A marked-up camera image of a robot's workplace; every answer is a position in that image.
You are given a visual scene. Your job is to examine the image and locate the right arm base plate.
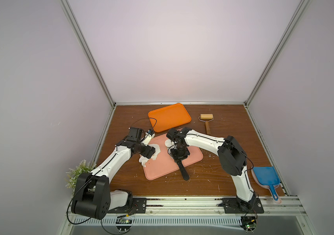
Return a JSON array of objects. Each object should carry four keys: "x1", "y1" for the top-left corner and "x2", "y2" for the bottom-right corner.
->
[{"x1": 218, "y1": 197, "x2": 264, "y2": 214}]

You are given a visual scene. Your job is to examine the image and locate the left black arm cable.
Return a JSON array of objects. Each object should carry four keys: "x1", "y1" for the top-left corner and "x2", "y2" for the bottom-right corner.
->
[{"x1": 130, "y1": 117, "x2": 158, "y2": 133}]

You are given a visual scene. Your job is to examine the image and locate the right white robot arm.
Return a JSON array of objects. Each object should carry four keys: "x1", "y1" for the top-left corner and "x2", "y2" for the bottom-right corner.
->
[{"x1": 166, "y1": 127, "x2": 257, "y2": 212}]

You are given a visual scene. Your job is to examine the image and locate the white dough lump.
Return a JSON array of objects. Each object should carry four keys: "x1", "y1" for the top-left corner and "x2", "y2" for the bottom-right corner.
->
[{"x1": 139, "y1": 144, "x2": 161, "y2": 167}]

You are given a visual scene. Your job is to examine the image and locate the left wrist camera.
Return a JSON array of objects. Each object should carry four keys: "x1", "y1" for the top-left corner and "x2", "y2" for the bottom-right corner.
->
[{"x1": 142, "y1": 129, "x2": 155, "y2": 146}]

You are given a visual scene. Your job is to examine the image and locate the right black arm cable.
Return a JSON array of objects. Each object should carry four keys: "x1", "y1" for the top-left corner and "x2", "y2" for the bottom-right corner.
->
[{"x1": 240, "y1": 149, "x2": 255, "y2": 177}]

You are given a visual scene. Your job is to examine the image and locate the black handled metal spatula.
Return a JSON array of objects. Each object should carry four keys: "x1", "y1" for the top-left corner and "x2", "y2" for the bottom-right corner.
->
[{"x1": 171, "y1": 148, "x2": 190, "y2": 181}]

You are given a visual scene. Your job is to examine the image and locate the blue dustpan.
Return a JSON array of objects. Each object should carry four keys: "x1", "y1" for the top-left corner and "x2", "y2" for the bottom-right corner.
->
[{"x1": 251, "y1": 166, "x2": 282, "y2": 204}]

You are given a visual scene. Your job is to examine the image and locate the orange plastic tray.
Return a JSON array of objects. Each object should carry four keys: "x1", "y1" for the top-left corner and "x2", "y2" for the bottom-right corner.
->
[{"x1": 148, "y1": 103, "x2": 191, "y2": 133}]

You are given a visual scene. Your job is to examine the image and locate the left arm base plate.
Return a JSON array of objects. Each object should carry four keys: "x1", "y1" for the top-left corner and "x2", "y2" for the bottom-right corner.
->
[{"x1": 108, "y1": 197, "x2": 147, "y2": 215}]

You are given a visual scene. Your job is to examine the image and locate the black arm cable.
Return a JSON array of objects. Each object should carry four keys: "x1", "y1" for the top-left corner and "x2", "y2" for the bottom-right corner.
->
[
  {"x1": 130, "y1": 117, "x2": 158, "y2": 133},
  {"x1": 240, "y1": 149, "x2": 255, "y2": 177}
]

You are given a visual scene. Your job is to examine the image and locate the round cut dough wrapper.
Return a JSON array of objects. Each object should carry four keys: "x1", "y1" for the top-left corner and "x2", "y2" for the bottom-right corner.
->
[{"x1": 165, "y1": 139, "x2": 175, "y2": 148}]

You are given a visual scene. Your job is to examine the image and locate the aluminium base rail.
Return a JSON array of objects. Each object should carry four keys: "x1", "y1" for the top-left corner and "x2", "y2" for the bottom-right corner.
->
[{"x1": 66, "y1": 196, "x2": 307, "y2": 231}]

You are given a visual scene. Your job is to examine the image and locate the small green potted plant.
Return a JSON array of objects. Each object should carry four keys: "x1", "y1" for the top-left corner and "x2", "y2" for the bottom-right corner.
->
[{"x1": 66, "y1": 160, "x2": 96, "y2": 190}]

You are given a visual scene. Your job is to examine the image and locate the wooden rolling pin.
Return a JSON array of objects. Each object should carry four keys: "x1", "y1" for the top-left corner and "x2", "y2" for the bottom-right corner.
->
[{"x1": 198, "y1": 114, "x2": 214, "y2": 135}]

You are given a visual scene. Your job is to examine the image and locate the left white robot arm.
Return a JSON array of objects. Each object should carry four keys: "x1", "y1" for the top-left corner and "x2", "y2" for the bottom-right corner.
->
[{"x1": 71, "y1": 127, "x2": 156, "y2": 220}]

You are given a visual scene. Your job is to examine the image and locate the pink silicone mat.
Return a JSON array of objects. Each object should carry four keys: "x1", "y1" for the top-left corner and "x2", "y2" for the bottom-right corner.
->
[{"x1": 143, "y1": 134, "x2": 203, "y2": 180}]

